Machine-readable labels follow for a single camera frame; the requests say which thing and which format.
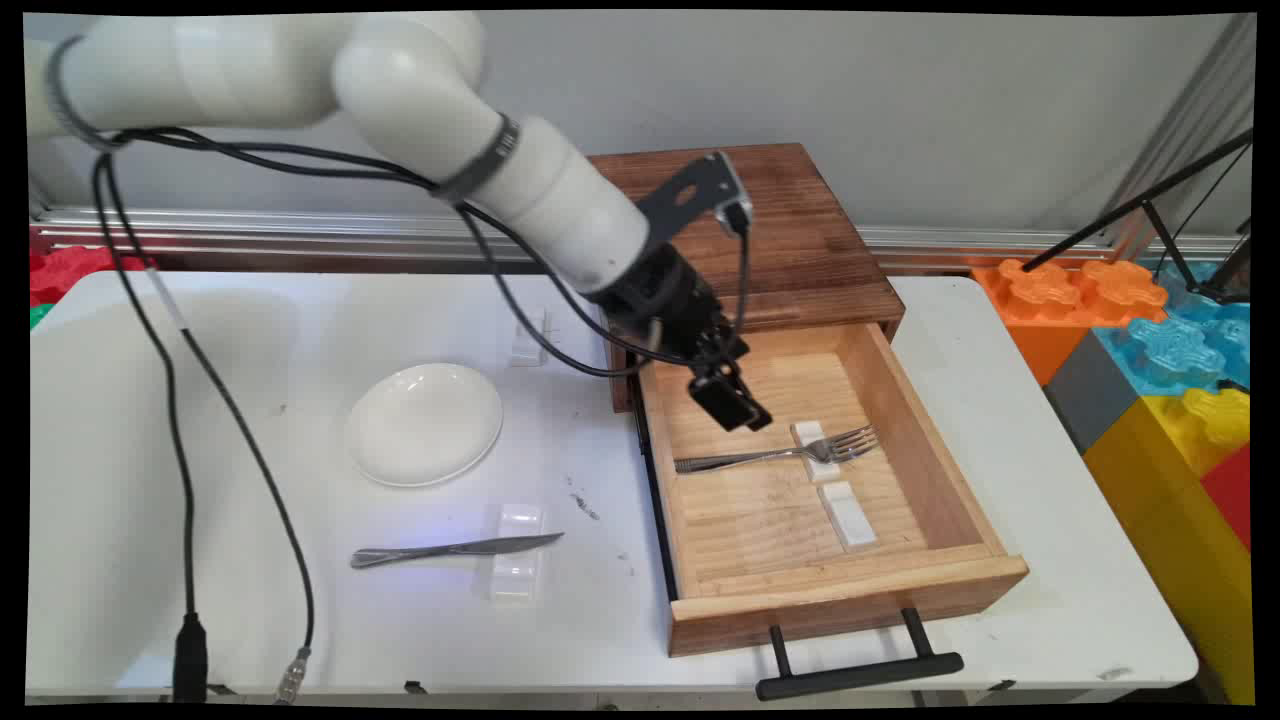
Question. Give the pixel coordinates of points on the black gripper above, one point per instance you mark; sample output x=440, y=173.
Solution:
x=668, y=300

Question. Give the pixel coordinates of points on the silver table knife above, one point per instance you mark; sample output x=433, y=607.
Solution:
x=450, y=548

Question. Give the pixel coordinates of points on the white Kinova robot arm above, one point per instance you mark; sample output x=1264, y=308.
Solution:
x=250, y=70

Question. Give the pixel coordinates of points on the silver fork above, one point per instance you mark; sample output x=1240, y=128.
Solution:
x=740, y=459

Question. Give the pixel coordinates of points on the light wooden drawer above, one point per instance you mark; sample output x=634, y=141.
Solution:
x=760, y=510

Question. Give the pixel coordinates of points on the dark wooden drawer cabinet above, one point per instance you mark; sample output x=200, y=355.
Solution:
x=800, y=250

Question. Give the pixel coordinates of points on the small white cutlery rest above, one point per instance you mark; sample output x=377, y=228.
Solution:
x=528, y=345

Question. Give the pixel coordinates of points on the long white cutlery rest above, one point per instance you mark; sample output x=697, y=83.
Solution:
x=517, y=580

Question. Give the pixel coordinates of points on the white ceramic plate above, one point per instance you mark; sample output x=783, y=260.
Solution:
x=425, y=423

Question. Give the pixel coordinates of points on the orange foam block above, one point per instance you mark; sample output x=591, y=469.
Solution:
x=1050, y=300

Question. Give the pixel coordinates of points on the grey foam block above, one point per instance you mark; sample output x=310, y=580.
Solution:
x=1090, y=395

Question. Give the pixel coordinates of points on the blue foam block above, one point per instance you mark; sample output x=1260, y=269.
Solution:
x=1170, y=350

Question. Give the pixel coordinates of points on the black tripod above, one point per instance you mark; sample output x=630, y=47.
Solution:
x=1140, y=205

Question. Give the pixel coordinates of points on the red foam block with knobs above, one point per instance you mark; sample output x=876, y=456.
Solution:
x=70, y=268

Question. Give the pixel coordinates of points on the green foam block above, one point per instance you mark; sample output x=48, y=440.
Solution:
x=38, y=315

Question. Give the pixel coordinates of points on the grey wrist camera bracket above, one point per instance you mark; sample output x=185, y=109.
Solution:
x=690, y=195

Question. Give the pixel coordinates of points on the horizontal aluminium rail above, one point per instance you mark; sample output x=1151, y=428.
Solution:
x=300, y=225

